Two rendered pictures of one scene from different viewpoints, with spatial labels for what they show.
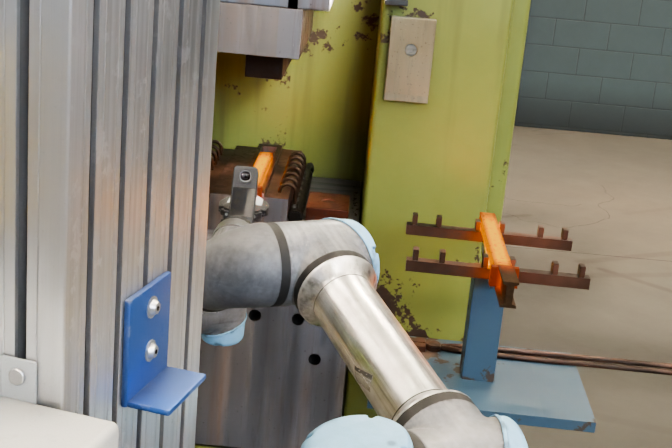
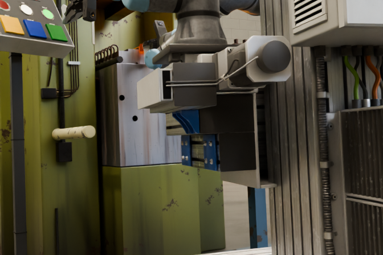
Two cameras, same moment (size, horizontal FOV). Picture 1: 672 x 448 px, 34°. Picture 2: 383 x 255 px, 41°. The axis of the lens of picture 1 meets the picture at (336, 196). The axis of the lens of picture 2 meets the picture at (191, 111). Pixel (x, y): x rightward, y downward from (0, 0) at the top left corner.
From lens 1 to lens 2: 153 cm
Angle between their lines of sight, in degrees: 35
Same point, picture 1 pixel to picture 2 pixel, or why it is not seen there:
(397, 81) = not seen: hidden behind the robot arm
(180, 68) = not seen: outside the picture
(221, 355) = (146, 118)
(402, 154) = not seen: hidden behind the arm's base
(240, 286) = not seen: outside the picture
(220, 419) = (149, 151)
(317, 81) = (123, 36)
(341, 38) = (130, 17)
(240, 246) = not seen: outside the picture
